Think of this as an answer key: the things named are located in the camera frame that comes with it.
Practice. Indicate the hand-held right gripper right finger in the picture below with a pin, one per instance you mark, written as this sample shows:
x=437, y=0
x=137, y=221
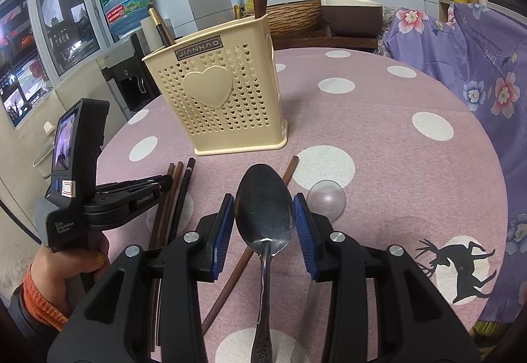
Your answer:
x=304, y=239

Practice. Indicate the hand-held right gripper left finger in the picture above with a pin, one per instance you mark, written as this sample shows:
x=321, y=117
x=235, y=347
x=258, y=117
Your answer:
x=224, y=235

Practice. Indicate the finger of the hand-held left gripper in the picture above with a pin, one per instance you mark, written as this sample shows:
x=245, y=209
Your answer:
x=123, y=210
x=131, y=188

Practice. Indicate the metal spoon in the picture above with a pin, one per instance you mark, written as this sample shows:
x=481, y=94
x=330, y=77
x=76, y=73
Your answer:
x=263, y=206

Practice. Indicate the cream plastic utensil holder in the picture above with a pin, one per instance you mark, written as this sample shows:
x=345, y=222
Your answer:
x=222, y=108

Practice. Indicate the person's left forearm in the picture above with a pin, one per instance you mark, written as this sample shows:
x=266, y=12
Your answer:
x=41, y=307

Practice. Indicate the person's left hand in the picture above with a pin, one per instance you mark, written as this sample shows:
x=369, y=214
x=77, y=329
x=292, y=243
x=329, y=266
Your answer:
x=61, y=268

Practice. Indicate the cream pot with lid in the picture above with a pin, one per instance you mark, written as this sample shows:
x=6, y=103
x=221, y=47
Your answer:
x=44, y=149

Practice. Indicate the water dispenser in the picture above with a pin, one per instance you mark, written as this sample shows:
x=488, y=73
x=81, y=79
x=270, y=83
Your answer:
x=123, y=75

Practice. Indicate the pink polka dot tablecloth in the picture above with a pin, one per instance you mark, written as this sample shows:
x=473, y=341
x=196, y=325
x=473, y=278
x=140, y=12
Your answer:
x=391, y=165

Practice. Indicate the sliding window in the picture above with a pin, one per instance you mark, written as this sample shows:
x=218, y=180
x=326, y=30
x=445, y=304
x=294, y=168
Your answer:
x=61, y=21

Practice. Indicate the white cup dispenser tube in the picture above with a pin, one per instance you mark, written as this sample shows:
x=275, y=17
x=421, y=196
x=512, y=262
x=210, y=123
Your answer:
x=154, y=27

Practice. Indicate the wooden counter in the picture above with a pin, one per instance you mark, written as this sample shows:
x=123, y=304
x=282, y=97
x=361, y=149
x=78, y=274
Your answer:
x=329, y=43

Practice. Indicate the wicker basin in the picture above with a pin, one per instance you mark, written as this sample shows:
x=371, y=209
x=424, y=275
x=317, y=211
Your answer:
x=292, y=17

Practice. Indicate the brown and white rice cooker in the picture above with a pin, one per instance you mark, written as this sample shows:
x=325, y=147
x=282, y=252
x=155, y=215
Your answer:
x=350, y=13

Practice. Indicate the purple floral cloth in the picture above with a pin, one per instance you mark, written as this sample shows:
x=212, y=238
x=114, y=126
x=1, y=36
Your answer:
x=486, y=67

